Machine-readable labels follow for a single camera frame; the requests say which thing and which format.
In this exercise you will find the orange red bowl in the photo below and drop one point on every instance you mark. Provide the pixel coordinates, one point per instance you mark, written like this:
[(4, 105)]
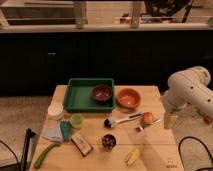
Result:
[(128, 98)]

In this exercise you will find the yellow banana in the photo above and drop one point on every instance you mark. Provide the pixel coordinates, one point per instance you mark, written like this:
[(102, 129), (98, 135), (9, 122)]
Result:
[(134, 155)]

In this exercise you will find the green handled tool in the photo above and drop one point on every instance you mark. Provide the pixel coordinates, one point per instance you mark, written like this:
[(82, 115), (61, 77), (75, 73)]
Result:
[(43, 154)]

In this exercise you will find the teal folded cloth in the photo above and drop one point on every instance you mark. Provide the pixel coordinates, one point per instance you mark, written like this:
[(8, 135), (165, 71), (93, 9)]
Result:
[(65, 128)]

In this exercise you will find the red apple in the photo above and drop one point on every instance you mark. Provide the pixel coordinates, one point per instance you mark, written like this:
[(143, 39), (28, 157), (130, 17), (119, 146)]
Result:
[(147, 118)]

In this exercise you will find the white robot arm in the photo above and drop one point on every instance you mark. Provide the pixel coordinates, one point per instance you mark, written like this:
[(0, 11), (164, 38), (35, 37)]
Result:
[(188, 86)]

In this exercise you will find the green plastic tray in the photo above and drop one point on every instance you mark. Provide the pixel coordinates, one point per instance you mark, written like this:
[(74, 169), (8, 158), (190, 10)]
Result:
[(78, 96)]

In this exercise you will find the dark maroon bowl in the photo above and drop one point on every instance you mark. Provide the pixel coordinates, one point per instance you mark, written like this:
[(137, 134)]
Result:
[(101, 93)]

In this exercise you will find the black stand left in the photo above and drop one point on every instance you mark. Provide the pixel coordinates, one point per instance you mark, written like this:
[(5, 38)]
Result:
[(29, 135)]

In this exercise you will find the light blue cloth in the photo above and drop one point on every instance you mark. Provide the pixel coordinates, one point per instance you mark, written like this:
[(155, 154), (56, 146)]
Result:
[(53, 134)]

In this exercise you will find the small metal fork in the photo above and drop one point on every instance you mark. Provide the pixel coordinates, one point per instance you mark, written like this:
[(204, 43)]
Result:
[(143, 126)]

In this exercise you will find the cup with dark contents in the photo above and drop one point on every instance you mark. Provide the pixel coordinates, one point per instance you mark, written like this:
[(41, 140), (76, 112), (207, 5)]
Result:
[(108, 141)]

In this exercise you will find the light green cup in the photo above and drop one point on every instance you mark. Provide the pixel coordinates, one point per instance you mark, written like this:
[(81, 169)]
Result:
[(76, 121)]

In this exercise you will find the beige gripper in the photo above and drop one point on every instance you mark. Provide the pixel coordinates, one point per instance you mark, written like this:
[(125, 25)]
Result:
[(169, 120)]

